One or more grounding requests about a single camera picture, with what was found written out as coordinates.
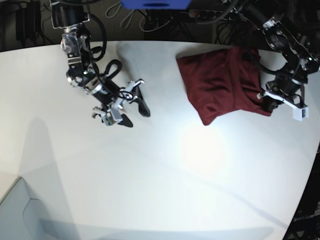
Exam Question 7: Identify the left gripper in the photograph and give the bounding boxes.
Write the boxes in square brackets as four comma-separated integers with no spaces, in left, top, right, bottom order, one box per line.
[256,79,308,112]

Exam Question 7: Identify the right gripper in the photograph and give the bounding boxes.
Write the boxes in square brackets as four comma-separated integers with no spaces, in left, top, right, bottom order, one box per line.
[91,79,151,128]

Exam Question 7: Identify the dark red t-shirt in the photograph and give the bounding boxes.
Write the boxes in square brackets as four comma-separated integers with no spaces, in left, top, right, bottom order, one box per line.
[176,46,272,126]

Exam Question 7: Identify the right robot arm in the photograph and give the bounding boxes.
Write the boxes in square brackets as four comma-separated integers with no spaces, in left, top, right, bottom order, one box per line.
[50,0,151,128]

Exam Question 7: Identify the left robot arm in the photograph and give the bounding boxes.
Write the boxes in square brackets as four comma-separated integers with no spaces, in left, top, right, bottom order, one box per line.
[220,0,320,121]

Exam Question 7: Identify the black power strip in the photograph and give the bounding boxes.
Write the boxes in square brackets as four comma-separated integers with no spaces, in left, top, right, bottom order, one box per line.
[187,9,237,21]

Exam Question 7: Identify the blue box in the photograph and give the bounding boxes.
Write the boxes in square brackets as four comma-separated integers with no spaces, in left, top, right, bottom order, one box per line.
[121,0,191,10]

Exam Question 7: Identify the black box on floor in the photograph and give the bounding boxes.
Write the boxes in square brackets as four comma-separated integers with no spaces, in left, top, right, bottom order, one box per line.
[15,1,41,42]

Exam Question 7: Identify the white bin corner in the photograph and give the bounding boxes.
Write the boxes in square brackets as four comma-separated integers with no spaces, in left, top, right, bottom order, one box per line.
[0,178,51,240]

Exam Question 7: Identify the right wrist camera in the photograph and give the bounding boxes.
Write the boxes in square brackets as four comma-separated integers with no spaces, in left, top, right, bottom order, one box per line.
[101,113,117,126]

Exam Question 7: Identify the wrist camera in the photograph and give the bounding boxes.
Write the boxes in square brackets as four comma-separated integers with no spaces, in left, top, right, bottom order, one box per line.
[292,106,309,121]
[101,113,117,126]

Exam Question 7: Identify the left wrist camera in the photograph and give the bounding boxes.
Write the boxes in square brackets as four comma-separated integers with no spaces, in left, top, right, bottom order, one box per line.
[292,106,309,121]

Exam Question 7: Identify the white cable loops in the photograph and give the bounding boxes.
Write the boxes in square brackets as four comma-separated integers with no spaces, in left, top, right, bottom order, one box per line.
[104,2,176,33]

